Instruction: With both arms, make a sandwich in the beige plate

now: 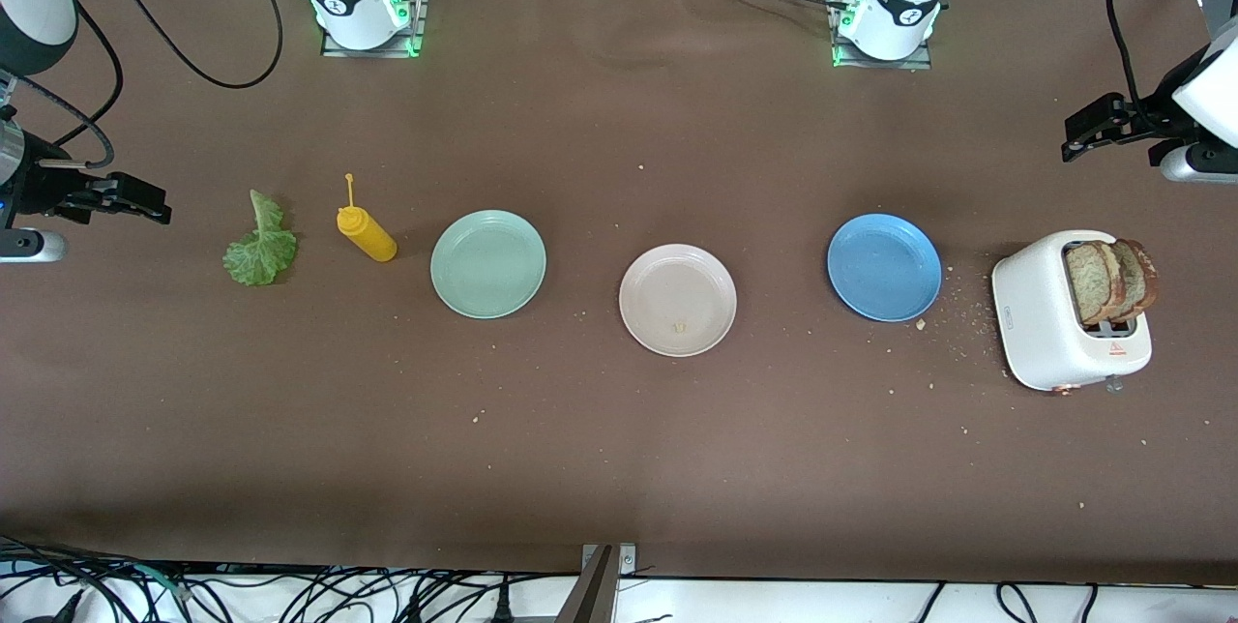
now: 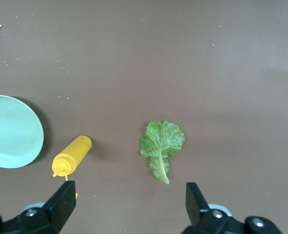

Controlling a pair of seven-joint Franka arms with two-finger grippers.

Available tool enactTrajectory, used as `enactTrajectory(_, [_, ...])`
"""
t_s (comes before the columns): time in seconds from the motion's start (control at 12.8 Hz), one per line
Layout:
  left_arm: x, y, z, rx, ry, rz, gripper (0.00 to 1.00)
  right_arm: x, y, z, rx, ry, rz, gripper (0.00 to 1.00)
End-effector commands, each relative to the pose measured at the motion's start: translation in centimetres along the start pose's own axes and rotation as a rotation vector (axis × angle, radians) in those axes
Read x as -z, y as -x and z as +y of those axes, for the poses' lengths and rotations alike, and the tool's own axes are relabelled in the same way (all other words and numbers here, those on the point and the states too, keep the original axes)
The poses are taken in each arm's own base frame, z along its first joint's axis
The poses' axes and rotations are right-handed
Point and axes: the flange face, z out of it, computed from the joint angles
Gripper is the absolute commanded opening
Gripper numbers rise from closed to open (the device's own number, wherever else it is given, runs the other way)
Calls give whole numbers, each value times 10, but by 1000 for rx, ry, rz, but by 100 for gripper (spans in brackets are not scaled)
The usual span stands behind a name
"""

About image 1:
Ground brown bread slice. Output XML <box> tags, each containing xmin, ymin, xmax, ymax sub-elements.
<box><xmin>1066</xmin><ymin>241</ymin><xmax>1123</xmax><ymax>326</ymax></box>
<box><xmin>1103</xmin><ymin>238</ymin><xmax>1159</xmax><ymax>319</ymax></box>

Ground green lettuce leaf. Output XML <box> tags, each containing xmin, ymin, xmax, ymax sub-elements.
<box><xmin>222</xmin><ymin>190</ymin><xmax>299</xmax><ymax>287</ymax></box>

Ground yellow squeeze sauce bottle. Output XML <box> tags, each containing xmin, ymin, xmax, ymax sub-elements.
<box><xmin>337</xmin><ymin>173</ymin><xmax>398</xmax><ymax>263</ymax></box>

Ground blue plate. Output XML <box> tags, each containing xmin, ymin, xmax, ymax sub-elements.
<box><xmin>827</xmin><ymin>213</ymin><xmax>943</xmax><ymax>323</ymax></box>

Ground pale green plate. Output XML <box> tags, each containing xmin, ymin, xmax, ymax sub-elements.
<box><xmin>430</xmin><ymin>209</ymin><xmax>547</xmax><ymax>320</ymax></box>

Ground beige plate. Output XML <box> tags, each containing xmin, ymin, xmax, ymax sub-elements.
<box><xmin>619</xmin><ymin>244</ymin><xmax>738</xmax><ymax>358</ymax></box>

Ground white toaster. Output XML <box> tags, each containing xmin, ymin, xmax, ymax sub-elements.
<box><xmin>991</xmin><ymin>230</ymin><xmax>1154</xmax><ymax>394</ymax></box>

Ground grey metal bar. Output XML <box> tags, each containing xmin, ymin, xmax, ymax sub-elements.
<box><xmin>556</xmin><ymin>546</ymin><xmax>620</xmax><ymax>623</ymax></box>

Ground tangled black floor cables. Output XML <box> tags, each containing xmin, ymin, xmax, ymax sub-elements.
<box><xmin>0</xmin><ymin>536</ymin><xmax>581</xmax><ymax>623</ymax></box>

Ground silver table edge bracket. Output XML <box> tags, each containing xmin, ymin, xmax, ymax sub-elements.
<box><xmin>580</xmin><ymin>543</ymin><xmax>639</xmax><ymax>578</ymax></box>

